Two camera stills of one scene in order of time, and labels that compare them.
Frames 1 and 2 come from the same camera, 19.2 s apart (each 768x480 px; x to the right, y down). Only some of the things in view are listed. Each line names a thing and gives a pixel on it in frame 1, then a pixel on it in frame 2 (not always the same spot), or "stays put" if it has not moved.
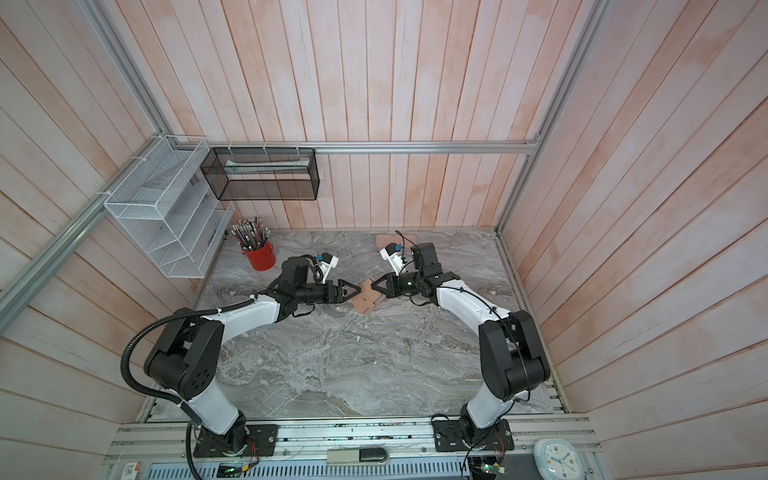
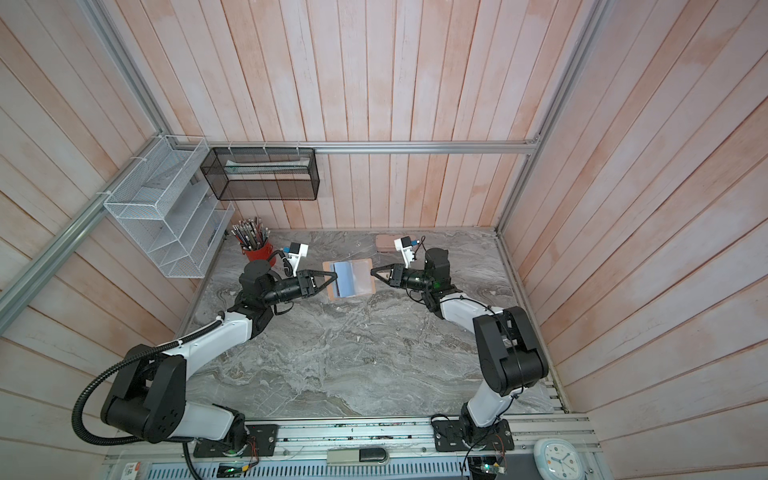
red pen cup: (262, 258) stays put
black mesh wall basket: (263, 173) stays put
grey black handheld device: (357, 455) stays put
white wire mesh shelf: (169, 205) stays put
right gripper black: (393, 285) -> (398, 278)
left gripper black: (338, 298) -> (311, 284)
